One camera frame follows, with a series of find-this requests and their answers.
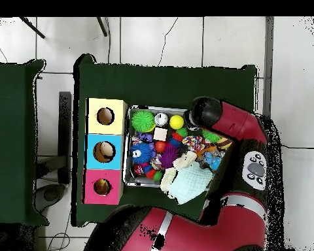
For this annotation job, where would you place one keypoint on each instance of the plain green spiky ball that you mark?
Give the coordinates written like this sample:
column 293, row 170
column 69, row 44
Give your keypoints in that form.
column 143, row 121

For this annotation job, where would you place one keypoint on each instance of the purple spiky toy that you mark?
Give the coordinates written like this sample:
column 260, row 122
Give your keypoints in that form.
column 169, row 156

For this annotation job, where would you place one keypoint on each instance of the wooden box three holes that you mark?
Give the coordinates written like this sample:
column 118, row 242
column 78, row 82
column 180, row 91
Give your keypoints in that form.
column 103, row 136

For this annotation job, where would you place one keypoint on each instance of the dark blue spiky ball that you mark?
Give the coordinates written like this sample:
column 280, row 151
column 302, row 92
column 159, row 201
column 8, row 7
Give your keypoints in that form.
column 141, row 153

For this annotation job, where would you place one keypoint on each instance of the colourful patterned cloth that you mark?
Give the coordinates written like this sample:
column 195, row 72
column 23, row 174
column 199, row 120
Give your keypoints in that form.
column 193, row 142

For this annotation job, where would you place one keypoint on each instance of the small silver can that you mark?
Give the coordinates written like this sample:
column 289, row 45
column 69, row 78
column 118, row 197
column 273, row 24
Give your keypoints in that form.
column 161, row 119

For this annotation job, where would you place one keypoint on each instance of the yellow ball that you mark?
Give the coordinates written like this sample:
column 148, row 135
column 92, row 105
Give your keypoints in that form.
column 176, row 122

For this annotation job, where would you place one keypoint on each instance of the blue globe ball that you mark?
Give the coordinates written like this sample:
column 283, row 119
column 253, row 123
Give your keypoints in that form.
column 214, row 161

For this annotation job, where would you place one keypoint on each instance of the dark green side table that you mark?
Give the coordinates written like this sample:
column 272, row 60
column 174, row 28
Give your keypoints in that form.
column 21, row 130

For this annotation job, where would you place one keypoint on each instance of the black flat panel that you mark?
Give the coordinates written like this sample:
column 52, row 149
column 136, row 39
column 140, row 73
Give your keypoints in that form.
column 65, row 130

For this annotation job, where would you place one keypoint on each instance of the pale wooden cube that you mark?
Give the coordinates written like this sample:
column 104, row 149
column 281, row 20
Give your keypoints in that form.
column 160, row 134

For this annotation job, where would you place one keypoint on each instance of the black tripod leg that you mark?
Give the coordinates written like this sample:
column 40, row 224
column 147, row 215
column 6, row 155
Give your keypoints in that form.
column 31, row 27
column 102, row 26

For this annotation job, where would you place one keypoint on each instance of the mint green cloth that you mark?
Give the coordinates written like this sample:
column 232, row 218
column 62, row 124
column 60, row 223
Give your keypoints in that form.
column 191, row 184

